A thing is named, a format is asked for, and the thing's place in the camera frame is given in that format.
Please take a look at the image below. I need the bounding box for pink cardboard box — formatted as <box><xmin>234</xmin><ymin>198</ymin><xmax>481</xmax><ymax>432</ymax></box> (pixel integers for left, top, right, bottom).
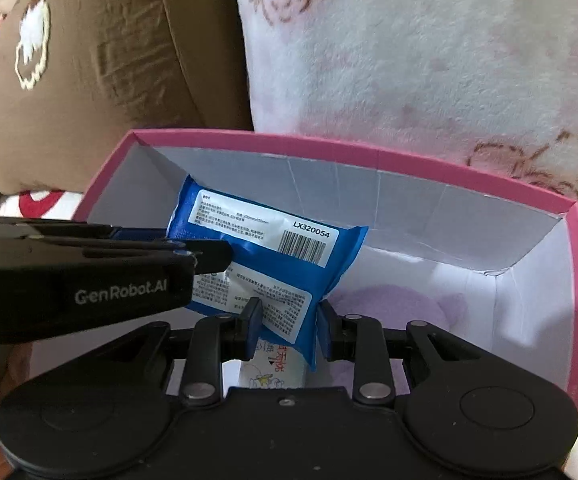
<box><xmin>75</xmin><ymin>129</ymin><xmax>578</xmax><ymax>402</ymax></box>

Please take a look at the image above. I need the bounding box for brown embroidered pillow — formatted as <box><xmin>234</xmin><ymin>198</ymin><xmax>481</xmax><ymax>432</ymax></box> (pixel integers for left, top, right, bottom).
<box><xmin>0</xmin><ymin>0</ymin><xmax>252</xmax><ymax>195</ymax></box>

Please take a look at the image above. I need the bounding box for white tissue pack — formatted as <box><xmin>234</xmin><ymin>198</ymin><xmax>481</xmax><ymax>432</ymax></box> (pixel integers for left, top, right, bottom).
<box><xmin>239</xmin><ymin>339</ymin><xmax>307</xmax><ymax>389</ymax></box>

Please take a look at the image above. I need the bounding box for blue wet wipes pack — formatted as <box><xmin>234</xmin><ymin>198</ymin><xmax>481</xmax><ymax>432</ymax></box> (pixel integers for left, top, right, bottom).
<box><xmin>167</xmin><ymin>177</ymin><xmax>368</xmax><ymax>367</ymax></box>

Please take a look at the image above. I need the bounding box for pink checkered pillow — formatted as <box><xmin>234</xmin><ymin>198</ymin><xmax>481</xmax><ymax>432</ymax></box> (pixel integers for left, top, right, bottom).
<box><xmin>237</xmin><ymin>0</ymin><xmax>578</xmax><ymax>201</ymax></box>

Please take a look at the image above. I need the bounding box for purple plush toy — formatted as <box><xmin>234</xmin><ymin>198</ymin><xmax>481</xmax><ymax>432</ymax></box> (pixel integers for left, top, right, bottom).
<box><xmin>329</xmin><ymin>284</ymin><xmax>470</xmax><ymax>388</ymax></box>

